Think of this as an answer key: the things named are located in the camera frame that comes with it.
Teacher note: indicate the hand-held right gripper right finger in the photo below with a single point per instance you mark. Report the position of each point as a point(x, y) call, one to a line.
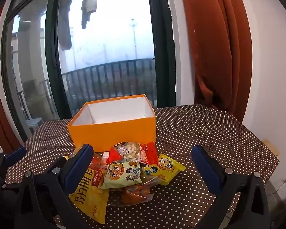
point(206, 169)

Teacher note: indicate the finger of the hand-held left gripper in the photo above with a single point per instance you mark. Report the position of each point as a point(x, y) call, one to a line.
point(15, 155)

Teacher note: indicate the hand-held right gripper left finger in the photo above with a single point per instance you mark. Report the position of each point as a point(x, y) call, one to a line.
point(78, 169)

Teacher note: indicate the red orange snack packet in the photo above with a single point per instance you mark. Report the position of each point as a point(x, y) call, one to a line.
point(97, 171)

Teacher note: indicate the large yellow chip bag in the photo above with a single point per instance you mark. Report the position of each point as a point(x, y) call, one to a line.
point(88, 195)

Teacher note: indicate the yellow noodle snack packet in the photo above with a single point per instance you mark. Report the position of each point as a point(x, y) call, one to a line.
point(166, 168)

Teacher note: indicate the pale cartoon snack packet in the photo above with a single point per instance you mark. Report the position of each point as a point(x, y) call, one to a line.
point(120, 174)

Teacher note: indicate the orange cardboard box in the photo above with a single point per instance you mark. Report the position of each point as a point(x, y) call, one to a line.
point(114, 133)

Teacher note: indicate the clear packet of orange snacks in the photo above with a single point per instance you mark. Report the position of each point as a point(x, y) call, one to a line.
point(133, 193)

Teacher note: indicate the red packet of white puffs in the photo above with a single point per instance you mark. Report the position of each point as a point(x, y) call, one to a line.
point(147, 153)

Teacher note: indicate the brown polka dot tablecloth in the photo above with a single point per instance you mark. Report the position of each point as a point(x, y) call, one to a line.
point(205, 133)

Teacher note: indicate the grey green stool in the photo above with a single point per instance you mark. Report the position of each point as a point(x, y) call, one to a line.
point(35, 124)

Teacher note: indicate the black balcony railing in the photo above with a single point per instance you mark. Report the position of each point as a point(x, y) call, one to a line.
point(109, 76)

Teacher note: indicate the dark hanging garment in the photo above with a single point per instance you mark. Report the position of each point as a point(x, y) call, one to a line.
point(65, 28)

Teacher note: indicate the grey hanging garment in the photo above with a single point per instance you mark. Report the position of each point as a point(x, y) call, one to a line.
point(88, 2)

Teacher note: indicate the dark green window frame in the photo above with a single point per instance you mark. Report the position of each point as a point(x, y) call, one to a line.
point(51, 76)

